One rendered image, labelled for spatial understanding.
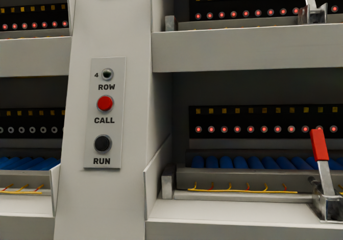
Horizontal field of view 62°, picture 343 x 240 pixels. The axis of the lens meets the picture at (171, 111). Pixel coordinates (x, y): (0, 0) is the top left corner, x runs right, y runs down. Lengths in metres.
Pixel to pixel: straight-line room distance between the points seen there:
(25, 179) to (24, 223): 0.07
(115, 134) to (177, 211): 0.10
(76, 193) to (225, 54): 0.22
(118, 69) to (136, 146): 0.09
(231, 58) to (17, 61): 0.26
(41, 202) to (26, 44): 0.19
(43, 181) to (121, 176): 0.12
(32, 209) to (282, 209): 0.27
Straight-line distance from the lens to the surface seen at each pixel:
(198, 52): 0.33
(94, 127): 0.32
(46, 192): 0.39
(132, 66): 0.32
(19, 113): 0.56
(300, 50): 0.34
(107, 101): 0.31
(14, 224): 0.36
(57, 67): 0.37
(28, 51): 0.39
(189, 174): 0.36
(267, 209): 0.33
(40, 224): 0.35
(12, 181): 0.42
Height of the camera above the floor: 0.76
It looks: 12 degrees up
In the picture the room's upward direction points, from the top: 1 degrees clockwise
